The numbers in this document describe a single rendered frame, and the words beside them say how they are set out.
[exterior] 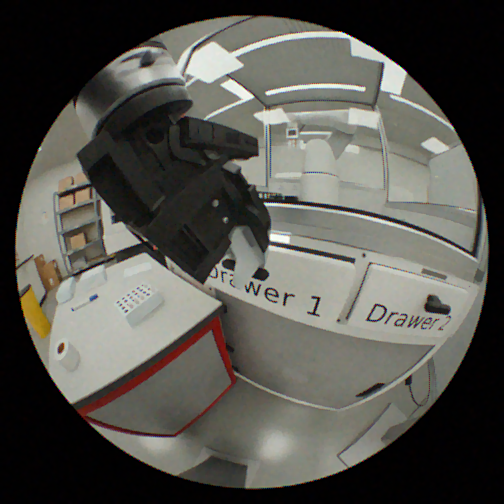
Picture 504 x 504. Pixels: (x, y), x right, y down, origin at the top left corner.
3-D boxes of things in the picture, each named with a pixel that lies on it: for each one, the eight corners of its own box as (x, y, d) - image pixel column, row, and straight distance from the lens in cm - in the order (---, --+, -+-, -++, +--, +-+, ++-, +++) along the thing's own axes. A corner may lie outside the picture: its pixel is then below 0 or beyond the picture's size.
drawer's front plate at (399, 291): (442, 337, 44) (469, 294, 41) (345, 325, 27) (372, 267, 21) (440, 332, 45) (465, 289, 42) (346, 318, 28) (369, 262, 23)
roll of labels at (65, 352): (81, 362, 44) (70, 350, 42) (67, 375, 47) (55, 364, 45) (76, 344, 49) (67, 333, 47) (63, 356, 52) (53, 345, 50)
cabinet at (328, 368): (336, 414, 112) (453, 338, 54) (201, 354, 116) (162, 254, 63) (353, 318, 159) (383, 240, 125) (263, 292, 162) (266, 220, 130)
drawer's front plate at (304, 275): (331, 329, 25) (357, 269, 19) (202, 279, 35) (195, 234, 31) (333, 322, 26) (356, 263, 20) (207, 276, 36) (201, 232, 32)
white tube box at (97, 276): (84, 292, 72) (79, 281, 70) (87, 283, 79) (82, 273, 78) (106, 282, 68) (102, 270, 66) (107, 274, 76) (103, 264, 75)
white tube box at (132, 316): (131, 328, 38) (124, 316, 36) (119, 313, 45) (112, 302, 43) (164, 300, 41) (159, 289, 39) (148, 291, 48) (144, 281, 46)
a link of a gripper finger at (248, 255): (243, 298, 19) (196, 259, 13) (262, 261, 21) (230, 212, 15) (263, 306, 18) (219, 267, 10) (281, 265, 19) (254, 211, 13)
